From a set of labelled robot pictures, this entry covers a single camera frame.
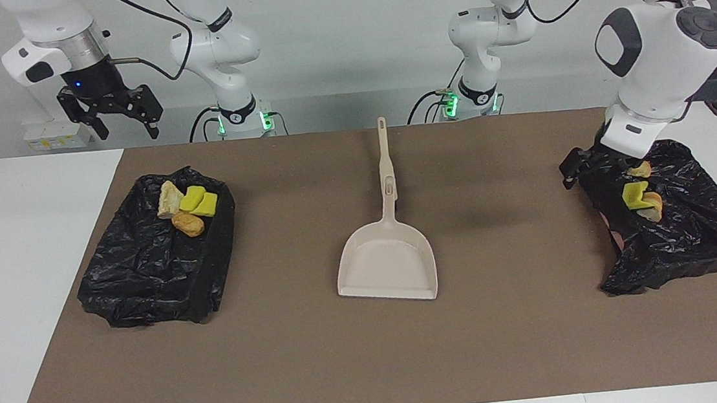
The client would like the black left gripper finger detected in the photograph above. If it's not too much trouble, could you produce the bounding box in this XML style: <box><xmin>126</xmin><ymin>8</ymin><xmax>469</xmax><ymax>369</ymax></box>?
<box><xmin>559</xmin><ymin>147</ymin><xmax>598</xmax><ymax>191</ymax></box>

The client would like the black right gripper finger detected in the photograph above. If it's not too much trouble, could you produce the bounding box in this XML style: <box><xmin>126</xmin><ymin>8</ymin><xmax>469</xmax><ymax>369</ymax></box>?
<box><xmin>57</xmin><ymin>86</ymin><xmax>109</xmax><ymax>145</ymax></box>
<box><xmin>131</xmin><ymin>82</ymin><xmax>167</xmax><ymax>142</ymax></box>

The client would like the large yellow sponge piece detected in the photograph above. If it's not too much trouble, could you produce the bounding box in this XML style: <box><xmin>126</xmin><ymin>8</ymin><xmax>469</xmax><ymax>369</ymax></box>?
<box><xmin>621</xmin><ymin>180</ymin><xmax>652</xmax><ymax>212</ymax></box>

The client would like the sliced tan bread piece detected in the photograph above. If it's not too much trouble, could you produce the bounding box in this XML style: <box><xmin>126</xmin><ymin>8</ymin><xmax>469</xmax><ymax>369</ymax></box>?
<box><xmin>637</xmin><ymin>191</ymin><xmax>665</xmax><ymax>224</ymax></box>

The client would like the pale stone-like chunk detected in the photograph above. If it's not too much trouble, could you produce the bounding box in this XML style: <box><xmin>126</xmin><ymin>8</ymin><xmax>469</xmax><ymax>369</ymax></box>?
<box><xmin>155</xmin><ymin>179</ymin><xmax>186</xmax><ymax>220</ymax></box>

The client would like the small yellow sponge piece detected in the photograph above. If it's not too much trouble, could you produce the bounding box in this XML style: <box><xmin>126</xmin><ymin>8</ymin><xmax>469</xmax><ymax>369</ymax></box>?
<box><xmin>178</xmin><ymin>184</ymin><xmax>209</xmax><ymax>213</ymax></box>
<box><xmin>191</xmin><ymin>191</ymin><xmax>221</xmax><ymax>219</ymax></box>

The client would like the brown bread roll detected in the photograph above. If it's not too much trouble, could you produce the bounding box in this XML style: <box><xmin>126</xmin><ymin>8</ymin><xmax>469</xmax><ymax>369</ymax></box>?
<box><xmin>171</xmin><ymin>209</ymin><xmax>206</xmax><ymax>239</ymax></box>

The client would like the beige hand brush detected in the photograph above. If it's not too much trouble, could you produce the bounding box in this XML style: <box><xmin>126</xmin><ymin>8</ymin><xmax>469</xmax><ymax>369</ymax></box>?
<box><xmin>373</xmin><ymin>116</ymin><xmax>399</xmax><ymax>195</ymax></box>

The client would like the beige plastic dustpan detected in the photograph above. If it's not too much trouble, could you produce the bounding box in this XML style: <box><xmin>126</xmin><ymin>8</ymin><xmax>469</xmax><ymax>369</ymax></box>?
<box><xmin>328</xmin><ymin>173</ymin><xmax>440</xmax><ymax>308</ymax></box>

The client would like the pink plastic bin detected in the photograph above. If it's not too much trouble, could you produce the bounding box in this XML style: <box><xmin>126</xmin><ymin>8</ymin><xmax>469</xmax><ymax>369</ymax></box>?
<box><xmin>601</xmin><ymin>208</ymin><xmax>627</xmax><ymax>252</ymax></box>

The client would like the black bag lined bin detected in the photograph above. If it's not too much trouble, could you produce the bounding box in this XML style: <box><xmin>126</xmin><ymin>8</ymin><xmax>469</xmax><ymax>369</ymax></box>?
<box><xmin>67</xmin><ymin>162</ymin><xmax>246</xmax><ymax>334</ymax></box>
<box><xmin>576</xmin><ymin>135</ymin><xmax>717</xmax><ymax>299</ymax></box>

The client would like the brown table mat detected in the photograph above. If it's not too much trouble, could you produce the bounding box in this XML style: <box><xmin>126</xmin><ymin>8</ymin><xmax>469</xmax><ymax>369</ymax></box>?
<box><xmin>0</xmin><ymin>97</ymin><xmax>717</xmax><ymax>403</ymax></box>

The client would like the white wall socket box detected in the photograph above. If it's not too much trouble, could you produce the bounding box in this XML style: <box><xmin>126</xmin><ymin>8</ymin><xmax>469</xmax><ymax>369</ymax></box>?
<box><xmin>22</xmin><ymin>116</ymin><xmax>95</xmax><ymax>153</ymax></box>

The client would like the black base cable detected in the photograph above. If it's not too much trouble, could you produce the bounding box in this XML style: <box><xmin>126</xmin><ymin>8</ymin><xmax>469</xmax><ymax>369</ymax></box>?
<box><xmin>187</xmin><ymin>100</ymin><xmax>288</xmax><ymax>144</ymax></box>
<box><xmin>405</xmin><ymin>88</ymin><xmax>456</xmax><ymax>125</ymax></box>

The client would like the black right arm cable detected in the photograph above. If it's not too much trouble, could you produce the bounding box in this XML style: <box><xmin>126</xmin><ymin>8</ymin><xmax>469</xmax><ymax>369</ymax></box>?
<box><xmin>101</xmin><ymin>0</ymin><xmax>198</xmax><ymax>87</ymax></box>

